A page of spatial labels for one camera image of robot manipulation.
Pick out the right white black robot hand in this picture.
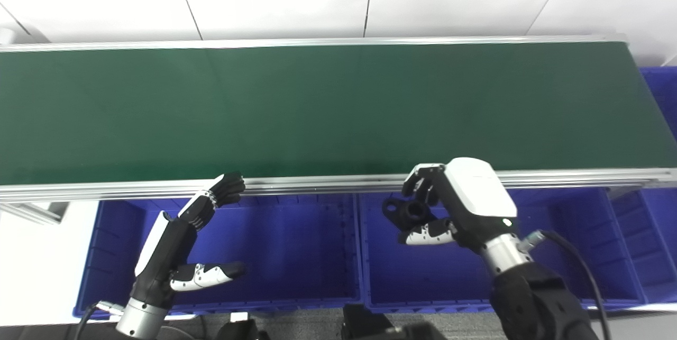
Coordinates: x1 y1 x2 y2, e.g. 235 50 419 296
398 158 518 252

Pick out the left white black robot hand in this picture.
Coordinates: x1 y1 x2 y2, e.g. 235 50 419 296
130 172 248 309

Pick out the black flanged machine part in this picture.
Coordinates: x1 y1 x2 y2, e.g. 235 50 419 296
382 197 432 233

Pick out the blue plastic bin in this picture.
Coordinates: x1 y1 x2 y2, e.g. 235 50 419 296
640 67 677 140
359 188 647 313
74 195 363 320
608 187 677 304

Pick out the green conveyor belt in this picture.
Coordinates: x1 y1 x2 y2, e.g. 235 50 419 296
0 41 677 186

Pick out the black robot body block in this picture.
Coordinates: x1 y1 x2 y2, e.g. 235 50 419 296
217 319 261 340
341 304 446 340

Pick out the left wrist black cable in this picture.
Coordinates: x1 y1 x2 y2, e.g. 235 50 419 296
73 300 125 340

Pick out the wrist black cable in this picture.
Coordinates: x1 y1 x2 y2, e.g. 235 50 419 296
73 300 125 340
518 229 612 340

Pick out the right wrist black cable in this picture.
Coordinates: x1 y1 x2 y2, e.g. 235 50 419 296
518 229 612 340

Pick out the aluminium conveyor support bracket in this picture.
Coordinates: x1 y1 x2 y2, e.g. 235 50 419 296
0 201 69 225

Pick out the aluminium conveyor side rail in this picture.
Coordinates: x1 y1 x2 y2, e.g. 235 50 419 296
0 35 628 53
0 168 677 203

